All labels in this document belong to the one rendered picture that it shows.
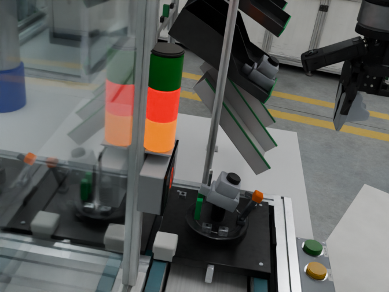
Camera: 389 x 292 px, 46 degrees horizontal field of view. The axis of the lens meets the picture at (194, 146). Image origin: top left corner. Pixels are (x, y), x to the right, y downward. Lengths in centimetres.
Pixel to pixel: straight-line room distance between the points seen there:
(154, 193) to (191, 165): 74
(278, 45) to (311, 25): 38
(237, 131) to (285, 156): 45
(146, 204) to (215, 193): 28
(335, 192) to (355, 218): 174
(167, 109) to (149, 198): 14
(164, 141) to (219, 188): 29
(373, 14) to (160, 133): 42
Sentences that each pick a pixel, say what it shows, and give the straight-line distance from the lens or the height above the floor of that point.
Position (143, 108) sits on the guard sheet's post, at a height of 133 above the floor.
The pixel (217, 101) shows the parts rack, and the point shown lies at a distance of 110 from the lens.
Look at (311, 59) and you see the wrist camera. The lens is 88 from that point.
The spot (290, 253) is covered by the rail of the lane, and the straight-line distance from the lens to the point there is 103.
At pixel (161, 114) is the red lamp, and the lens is 67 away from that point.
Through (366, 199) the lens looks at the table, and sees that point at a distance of 148.
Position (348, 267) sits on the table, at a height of 86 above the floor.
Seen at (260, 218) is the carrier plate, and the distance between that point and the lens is 108.
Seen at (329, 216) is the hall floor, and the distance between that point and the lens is 288.
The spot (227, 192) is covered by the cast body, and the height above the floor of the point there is 107.
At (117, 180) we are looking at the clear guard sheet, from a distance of 61.
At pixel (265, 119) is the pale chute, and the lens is 142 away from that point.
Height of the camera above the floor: 162
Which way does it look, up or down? 30 degrees down
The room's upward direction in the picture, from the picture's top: 8 degrees clockwise
